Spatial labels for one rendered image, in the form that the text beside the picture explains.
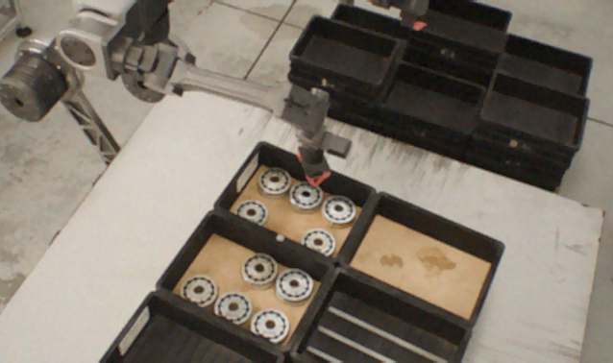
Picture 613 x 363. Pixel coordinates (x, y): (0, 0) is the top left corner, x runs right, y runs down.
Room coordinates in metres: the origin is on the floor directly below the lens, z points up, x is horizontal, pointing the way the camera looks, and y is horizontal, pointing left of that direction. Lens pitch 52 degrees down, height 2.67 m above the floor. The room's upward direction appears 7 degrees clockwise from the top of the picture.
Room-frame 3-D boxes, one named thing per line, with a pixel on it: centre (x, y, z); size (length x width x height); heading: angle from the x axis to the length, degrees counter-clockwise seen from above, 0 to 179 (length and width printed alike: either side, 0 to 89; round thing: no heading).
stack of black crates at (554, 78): (2.53, -0.98, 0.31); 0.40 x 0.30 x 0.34; 74
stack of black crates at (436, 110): (2.26, -0.48, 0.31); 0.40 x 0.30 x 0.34; 74
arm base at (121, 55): (1.27, 0.45, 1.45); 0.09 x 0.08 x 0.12; 164
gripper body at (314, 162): (1.38, -0.01, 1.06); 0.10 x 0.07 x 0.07; 25
